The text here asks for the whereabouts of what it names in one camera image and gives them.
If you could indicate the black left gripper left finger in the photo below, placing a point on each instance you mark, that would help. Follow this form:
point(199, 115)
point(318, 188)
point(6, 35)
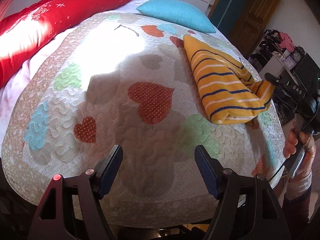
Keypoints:
point(70, 207)

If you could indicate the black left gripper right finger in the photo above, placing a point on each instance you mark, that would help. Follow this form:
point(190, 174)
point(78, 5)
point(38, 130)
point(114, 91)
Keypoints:
point(247, 206)

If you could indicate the yellow striped knit sweater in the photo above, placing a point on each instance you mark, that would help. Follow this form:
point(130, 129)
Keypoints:
point(227, 90)

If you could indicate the grey sleeve forearm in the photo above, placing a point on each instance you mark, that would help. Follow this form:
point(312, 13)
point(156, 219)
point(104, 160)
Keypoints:
point(297, 199)

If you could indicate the person's right hand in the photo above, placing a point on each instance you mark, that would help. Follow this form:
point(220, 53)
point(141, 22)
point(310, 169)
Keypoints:
point(296, 143)

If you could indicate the black television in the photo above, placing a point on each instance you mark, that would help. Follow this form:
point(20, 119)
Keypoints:
point(307, 72)

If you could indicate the white alarm clock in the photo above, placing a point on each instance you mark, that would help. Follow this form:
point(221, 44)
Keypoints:
point(289, 63)

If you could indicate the white shelf unit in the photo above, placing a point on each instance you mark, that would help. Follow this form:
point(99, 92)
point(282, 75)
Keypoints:
point(268, 57)

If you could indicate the pink cloth on shelf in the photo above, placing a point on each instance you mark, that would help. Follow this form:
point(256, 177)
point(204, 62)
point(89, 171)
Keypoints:
point(286, 42)

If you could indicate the brown wooden door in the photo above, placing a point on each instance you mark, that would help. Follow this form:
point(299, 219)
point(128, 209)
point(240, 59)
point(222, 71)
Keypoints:
point(242, 22)

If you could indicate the pink white bed sheet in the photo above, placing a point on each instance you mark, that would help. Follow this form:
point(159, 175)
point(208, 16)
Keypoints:
point(17, 83)

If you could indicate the patchwork heart quilt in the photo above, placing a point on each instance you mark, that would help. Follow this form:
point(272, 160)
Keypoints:
point(125, 79)

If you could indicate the turquoise knit cushion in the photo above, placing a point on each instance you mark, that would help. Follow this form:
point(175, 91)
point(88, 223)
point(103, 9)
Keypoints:
point(177, 12)

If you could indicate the long red pillow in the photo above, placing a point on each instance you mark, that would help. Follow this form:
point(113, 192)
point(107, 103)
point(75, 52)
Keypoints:
point(24, 33)

